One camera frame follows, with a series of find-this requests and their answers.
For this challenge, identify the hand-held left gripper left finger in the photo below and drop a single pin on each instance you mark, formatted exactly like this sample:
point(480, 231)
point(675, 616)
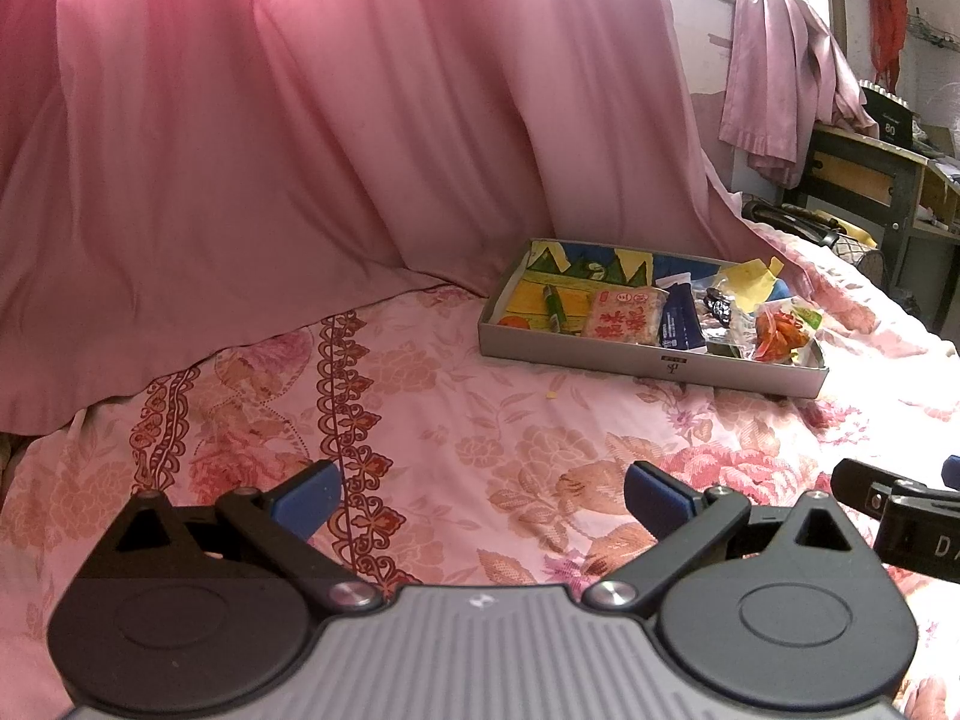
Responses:
point(309, 496)

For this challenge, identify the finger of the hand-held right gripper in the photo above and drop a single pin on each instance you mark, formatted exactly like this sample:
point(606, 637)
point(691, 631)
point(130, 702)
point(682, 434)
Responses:
point(866, 487)
point(952, 472)

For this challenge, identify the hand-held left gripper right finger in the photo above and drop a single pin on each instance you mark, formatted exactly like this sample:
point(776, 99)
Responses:
point(658, 499)

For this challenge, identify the grey cardboard box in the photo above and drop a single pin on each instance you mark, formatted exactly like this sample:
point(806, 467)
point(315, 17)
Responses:
point(600, 364)

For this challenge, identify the orange spicy strip packet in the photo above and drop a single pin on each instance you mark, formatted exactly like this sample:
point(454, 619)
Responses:
point(780, 330)

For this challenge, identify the rice cracker packet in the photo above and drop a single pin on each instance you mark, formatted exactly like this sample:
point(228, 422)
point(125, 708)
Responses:
point(622, 315)

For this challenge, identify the clear packet dark dried snack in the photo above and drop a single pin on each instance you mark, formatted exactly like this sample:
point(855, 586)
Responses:
point(718, 307)

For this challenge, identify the pink floral bedsheet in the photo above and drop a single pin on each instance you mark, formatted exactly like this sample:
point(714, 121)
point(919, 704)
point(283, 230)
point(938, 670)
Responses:
point(487, 450)

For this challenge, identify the mesh basket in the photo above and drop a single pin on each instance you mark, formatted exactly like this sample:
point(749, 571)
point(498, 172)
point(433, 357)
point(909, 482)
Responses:
point(859, 259)

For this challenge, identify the yellow bag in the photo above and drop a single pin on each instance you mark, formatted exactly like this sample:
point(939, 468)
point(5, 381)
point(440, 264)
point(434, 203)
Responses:
point(855, 231)

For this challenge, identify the black bag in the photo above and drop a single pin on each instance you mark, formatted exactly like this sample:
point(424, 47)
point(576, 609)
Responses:
point(787, 217)

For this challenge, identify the black box silver rim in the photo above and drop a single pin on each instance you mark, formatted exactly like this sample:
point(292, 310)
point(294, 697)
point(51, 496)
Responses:
point(889, 116)

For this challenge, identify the pink curtain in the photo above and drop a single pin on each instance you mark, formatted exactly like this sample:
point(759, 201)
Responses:
point(300, 127)

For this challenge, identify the purple hanging garment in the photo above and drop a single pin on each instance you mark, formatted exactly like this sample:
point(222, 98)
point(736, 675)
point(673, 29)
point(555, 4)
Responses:
point(787, 67)

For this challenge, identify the red hanging decoration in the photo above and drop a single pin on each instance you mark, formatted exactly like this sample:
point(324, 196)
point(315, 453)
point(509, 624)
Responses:
point(886, 15)

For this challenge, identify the wooden desk black frame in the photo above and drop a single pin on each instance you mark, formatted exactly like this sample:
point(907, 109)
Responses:
point(900, 180)

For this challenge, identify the wall hook rack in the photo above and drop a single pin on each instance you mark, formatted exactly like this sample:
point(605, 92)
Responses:
point(934, 34)

